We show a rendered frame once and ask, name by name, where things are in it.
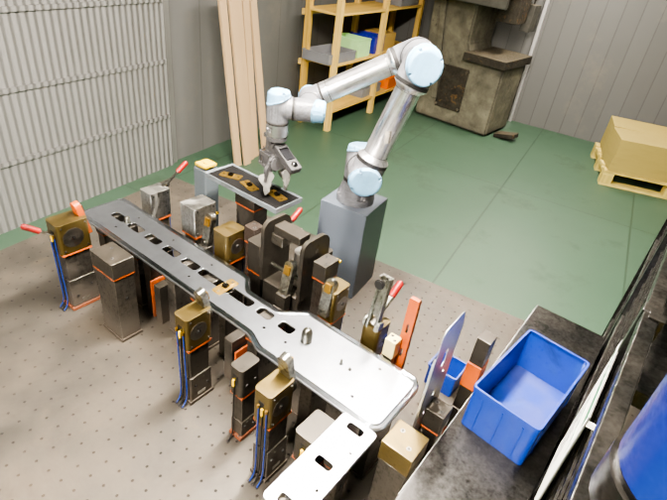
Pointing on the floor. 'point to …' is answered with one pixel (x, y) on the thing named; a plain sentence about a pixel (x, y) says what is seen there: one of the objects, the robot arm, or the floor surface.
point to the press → (476, 63)
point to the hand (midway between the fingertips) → (276, 190)
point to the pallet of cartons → (632, 155)
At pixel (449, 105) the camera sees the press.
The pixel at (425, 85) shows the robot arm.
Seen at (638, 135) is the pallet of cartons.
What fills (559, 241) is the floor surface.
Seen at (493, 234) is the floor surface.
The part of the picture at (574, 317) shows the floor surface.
